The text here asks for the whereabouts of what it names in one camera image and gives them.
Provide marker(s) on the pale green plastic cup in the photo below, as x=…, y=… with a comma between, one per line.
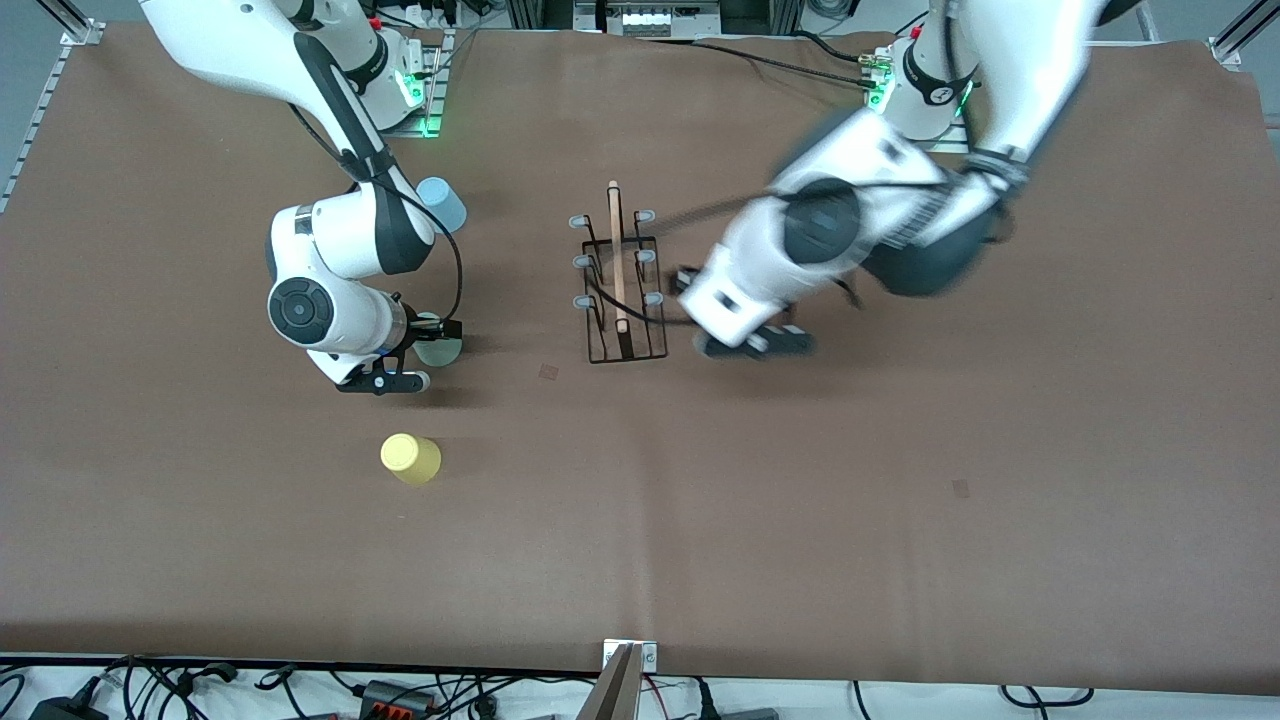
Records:
x=440, y=352

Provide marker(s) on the yellow plastic cup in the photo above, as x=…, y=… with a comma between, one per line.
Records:
x=410, y=458

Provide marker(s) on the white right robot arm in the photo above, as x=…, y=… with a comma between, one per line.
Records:
x=340, y=235

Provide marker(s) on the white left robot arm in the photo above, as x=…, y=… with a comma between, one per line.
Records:
x=900, y=160

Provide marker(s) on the light blue plastic cup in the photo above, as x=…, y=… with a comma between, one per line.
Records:
x=448, y=205

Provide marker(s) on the brown paper table cover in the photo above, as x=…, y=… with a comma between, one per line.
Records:
x=700, y=550

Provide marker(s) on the white power strip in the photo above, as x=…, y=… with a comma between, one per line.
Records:
x=647, y=20

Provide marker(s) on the grey connector block orange levers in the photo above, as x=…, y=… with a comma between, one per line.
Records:
x=395, y=697

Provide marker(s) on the black power adapter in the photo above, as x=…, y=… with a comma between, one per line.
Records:
x=65, y=710

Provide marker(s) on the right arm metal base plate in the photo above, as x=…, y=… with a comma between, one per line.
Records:
x=438, y=90

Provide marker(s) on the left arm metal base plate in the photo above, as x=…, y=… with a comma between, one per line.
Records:
x=950, y=146

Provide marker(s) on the small metal bracket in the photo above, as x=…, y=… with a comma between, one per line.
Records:
x=648, y=656

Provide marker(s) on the grey angled post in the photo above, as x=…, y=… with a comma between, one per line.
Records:
x=612, y=695

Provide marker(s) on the aluminium frame rail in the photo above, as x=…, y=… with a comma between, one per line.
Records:
x=38, y=110
x=1235, y=40

